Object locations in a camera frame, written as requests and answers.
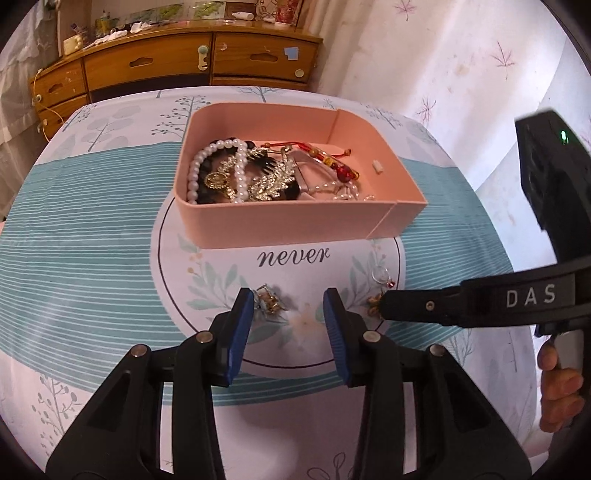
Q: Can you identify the thin pearl chain bracelet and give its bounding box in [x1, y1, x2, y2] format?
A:
[314, 178, 376, 203]

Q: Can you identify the person's right hand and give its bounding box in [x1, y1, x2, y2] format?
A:
[537, 343, 585, 433]

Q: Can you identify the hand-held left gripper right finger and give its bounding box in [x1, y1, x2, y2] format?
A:
[322, 288, 534, 480]

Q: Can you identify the wooden desk with drawers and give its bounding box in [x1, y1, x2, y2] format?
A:
[29, 24, 324, 140]

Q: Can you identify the gold leaf hair comb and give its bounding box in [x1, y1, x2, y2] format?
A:
[204, 156, 295, 203]

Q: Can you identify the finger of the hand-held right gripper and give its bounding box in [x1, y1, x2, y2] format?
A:
[379, 281, 466, 327]

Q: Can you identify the white cable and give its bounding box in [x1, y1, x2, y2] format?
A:
[31, 91, 52, 143]

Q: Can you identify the white pearl bracelet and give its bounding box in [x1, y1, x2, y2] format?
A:
[186, 138, 251, 205]

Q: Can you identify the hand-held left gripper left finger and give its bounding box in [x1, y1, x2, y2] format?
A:
[45, 288, 256, 480]

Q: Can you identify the small gold earring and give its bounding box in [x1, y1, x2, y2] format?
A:
[255, 285, 290, 315]

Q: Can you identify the crumpled white tissue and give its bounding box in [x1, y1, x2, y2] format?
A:
[84, 25, 151, 47]

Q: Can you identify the silver ring with red bead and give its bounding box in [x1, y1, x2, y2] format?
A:
[371, 266, 398, 289]

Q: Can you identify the red string bracelet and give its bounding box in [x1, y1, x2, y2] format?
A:
[260, 141, 362, 182]

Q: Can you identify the pink watch band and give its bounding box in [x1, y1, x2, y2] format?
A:
[290, 151, 334, 200]

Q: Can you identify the white floral curtain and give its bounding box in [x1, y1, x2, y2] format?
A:
[313, 0, 591, 278]

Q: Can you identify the dark bead bracelet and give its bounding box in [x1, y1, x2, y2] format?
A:
[202, 137, 297, 204]

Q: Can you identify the pink box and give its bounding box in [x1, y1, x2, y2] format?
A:
[174, 103, 428, 250]

